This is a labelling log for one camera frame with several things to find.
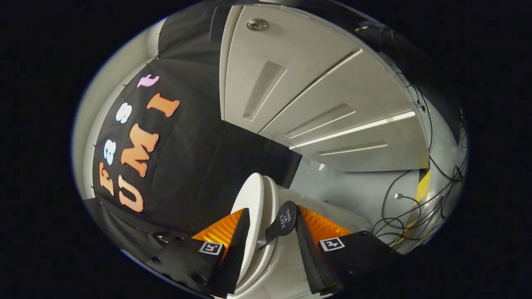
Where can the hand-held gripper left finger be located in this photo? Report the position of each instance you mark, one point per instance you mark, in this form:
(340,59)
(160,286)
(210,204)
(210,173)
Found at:
(232,257)

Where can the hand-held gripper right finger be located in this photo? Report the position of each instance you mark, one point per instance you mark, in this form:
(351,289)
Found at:
(311,257)

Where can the black round pull tab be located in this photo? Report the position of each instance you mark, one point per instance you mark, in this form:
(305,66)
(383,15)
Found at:
(286,216)

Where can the white toilet lid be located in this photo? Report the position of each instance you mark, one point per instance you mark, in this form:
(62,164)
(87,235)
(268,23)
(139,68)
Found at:
(253,195)

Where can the white toilet bowl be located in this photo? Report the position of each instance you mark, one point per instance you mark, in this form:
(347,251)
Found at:
(286,270)

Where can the black backdrop cloth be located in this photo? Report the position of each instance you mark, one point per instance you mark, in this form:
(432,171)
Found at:
(199,158)

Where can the yellow floor tape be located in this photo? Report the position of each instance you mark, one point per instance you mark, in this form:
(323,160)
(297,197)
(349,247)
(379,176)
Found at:
(423,187)

